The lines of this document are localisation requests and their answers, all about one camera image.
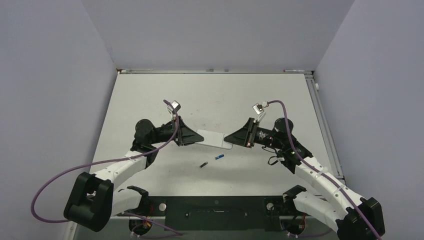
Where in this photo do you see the white air conditioner remote control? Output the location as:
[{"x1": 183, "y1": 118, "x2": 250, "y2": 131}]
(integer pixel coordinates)
[{"x1": 196, "y1": 129, "x2": 233, "y2": 150}]

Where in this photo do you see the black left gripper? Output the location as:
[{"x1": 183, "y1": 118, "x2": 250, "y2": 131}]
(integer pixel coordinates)
[{"x1": 148, "y1": 116, "x2": 204, "y2": 146}]

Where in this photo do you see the black AAA battery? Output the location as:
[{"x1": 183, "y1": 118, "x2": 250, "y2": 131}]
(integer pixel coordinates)
[{"x1": 199, "y1": 161, "x2": 208, "y2": 169}]

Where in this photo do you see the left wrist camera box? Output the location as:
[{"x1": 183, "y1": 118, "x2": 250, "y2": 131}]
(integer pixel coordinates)
[{"x1": 171, "y1": 100, "x2": 181, "y2": 113}]

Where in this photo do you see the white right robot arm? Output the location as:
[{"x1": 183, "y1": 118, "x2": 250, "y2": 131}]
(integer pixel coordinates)
[{"x1": 223, "y1": 117, "x2": 386, "y2": 240}]

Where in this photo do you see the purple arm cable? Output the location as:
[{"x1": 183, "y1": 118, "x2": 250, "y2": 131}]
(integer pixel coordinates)
[
  {"x1": 266, "y1": 100, "x2": 382, "y2": 240},
  {"x1": 30, "y1": 99, "x2": 180, "y2": 224}
]

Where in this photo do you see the aluminium frame rail right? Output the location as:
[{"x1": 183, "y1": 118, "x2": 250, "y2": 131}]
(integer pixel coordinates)
[{"x1": 304, "y1": 71, "x2": 346, "y2": 184}]

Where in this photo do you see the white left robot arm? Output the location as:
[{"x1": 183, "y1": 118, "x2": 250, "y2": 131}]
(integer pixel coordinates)
[{"x1": 63, "y1": 117, "x2": 204, "y2": 232}]

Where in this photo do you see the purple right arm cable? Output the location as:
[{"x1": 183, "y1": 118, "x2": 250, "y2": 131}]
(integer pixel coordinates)
[{"x1": 266, "y1": 100, "x2": 382, "y2": 240}]

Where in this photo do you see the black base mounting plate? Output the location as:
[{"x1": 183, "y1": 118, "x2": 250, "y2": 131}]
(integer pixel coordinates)
[{"x1": 129, "y1": 195, "x2": 306, "y2": 233}]

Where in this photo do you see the blue AAA battery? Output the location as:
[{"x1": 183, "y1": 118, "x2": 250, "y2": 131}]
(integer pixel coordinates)
[{"x1": 215, "y1": 154, "x2": 225, "y2": 160}]

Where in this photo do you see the aluminium frame rail back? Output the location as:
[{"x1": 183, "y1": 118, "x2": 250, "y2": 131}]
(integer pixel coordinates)
[{"x1": 117, "y1": 68, "x2": 314, "y2": 75}]

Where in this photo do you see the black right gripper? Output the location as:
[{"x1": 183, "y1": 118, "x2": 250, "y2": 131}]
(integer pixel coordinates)
[{"x1": 225, "y1": 117, "x2": 284, "y2": 149}]

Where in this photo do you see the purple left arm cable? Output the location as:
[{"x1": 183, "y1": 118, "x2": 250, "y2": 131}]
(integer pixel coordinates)
[{"x1": 30, "y1": 99, "x2": 180, "y2": 224}]

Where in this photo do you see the aluminium frame rail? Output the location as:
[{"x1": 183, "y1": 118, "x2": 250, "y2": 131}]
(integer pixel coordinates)
[
  {"x1": 304, "y1": 71, "x2": 346, "y2": 184},
  {"x1": 117, "y1": 68, "x2": 314, "y2": 75}
]

